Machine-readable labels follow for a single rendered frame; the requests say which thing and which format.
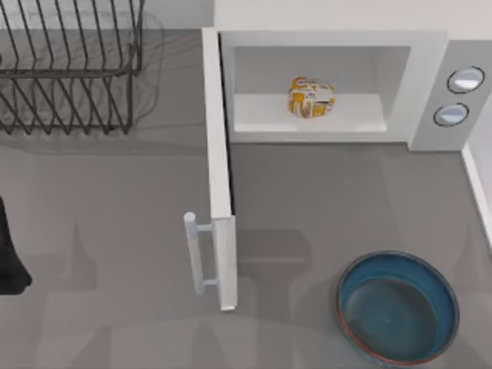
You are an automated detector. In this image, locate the round microwave knob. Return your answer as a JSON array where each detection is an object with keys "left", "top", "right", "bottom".
[
  {"left": 433, "top": 102, "right": 470, "bottom": 128},
  {"left": 446, "top": 65, "right": 486, "bottom": 95}
]

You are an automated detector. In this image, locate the blue bowl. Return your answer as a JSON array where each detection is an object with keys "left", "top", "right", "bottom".
[{"left": 336, "top": 251, "right": 460, "bottom": 366}]

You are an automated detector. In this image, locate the pale microwave door handle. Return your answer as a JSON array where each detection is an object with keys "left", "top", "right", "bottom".
[{"left": 183, "top": 211, "right": 216, "bottom": 296}]

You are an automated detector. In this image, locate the dark wire dish rack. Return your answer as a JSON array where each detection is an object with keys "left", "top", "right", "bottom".
[{"left": 0, "top": 0, "right": 148, "bottom": 136}]

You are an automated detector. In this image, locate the white microwave door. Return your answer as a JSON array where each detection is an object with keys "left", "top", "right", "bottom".
[{"left": 201, "top": 27, "right": 238, "bottom": 313}]

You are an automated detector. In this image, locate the yellow and white packet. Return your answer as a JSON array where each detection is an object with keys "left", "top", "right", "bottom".
[{"left": 288, "top": 75, "right": 337, "bottom": 120}]

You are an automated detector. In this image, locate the pale microwave oven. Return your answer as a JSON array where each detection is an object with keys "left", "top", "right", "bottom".
[{"left": 212, "top": 0, "right": 492, "bottom": 152}]

